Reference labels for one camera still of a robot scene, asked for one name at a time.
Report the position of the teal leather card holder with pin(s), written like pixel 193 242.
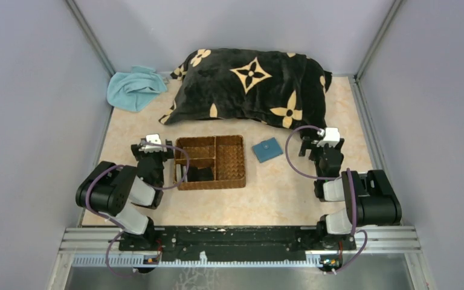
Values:
pixel 267 150

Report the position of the woven brown divided basket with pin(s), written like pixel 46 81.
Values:
pixel 225 154

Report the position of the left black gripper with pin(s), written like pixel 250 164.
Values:
pixel 168 153

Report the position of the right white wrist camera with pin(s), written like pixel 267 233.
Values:
pixel 329 136

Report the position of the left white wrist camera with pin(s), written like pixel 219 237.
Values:
pixel 151 143

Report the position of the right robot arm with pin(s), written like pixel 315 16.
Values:
pixel 369 197

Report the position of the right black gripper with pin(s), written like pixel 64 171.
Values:
pixel 310 144

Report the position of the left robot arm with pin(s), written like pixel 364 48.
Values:
pixel 116 192

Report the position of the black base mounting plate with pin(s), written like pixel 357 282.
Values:
pixel 241 244

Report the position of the black item in basket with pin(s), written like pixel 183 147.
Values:
pixel 196 174

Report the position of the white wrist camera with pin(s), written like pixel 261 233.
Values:
pixel 151 143
pixel 329 136

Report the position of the black pillow with tan flowers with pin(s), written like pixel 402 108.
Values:
pixel 280 89

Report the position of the aluminium front rail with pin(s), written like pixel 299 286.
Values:
pixel 99 246

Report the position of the light blue cloth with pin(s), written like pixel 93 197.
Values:
pixel 133 91

